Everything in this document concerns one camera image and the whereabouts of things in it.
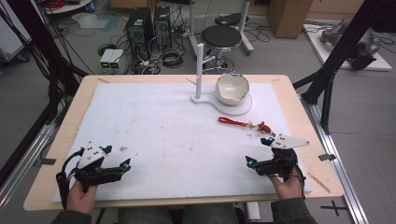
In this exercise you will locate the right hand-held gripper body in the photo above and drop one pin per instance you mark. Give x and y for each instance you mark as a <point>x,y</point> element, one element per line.
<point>280,161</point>

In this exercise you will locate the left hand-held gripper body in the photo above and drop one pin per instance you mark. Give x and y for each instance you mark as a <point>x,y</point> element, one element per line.
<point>93,175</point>

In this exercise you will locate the person's left hand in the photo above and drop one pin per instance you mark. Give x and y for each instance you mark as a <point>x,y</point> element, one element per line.
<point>81,197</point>

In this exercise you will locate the person's right hand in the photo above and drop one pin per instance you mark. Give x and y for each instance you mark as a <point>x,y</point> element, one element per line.
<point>288,188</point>

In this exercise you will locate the thin wooden stick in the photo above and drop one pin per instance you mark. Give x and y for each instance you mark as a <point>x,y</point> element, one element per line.
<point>319,183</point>

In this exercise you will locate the grey tape piece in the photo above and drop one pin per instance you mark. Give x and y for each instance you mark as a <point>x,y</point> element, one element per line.
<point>48,161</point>
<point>327,157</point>

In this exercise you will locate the white table leg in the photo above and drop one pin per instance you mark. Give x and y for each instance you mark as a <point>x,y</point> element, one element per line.
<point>252,211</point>

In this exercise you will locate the white foam board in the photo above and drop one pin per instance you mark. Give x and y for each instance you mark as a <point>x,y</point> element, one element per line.
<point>174,149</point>

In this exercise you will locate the wooden table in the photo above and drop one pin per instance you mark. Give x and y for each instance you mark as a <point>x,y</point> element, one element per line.
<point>68,105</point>

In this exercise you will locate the white bowl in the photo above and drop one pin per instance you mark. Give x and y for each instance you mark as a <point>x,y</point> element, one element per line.
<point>232,88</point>

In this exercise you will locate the black tape cross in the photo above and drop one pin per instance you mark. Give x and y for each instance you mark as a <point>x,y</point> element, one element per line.
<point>334,207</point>

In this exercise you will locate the person's legs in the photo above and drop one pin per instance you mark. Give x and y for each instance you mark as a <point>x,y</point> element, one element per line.
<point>186,216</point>

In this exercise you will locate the white power supply box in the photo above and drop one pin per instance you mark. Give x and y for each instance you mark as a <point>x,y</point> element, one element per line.
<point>117,59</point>
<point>106,59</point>

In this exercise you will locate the white stand with pole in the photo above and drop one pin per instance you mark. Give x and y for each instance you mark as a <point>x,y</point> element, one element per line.
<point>199,74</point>

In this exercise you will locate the white floor board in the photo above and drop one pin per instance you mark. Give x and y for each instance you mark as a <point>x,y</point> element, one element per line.
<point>325,51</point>

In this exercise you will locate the black round stool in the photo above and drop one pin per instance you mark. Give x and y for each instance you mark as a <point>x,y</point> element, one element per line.
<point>221,35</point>

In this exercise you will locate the large black computer tower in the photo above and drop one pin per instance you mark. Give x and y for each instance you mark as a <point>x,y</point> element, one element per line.
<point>138,29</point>

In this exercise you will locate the cardboard box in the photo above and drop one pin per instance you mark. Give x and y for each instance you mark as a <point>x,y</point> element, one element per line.
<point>288,17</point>

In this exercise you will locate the black flat case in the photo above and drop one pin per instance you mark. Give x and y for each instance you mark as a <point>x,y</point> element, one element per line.
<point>230,19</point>

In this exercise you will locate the clear plastic bag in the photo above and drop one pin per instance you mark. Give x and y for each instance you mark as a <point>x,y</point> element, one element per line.
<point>93,20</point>

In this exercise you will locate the grey robot device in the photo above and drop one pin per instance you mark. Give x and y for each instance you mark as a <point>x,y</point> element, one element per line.
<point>362,49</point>

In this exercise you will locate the small black computer tower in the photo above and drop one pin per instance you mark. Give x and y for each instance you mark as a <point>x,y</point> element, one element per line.
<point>162,25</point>

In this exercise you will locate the white round table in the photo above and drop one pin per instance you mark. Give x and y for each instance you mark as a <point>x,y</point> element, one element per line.
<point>68,6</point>

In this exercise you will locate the aluminium rail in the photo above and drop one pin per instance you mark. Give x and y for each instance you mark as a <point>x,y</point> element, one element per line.
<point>25,161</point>
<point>339,174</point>

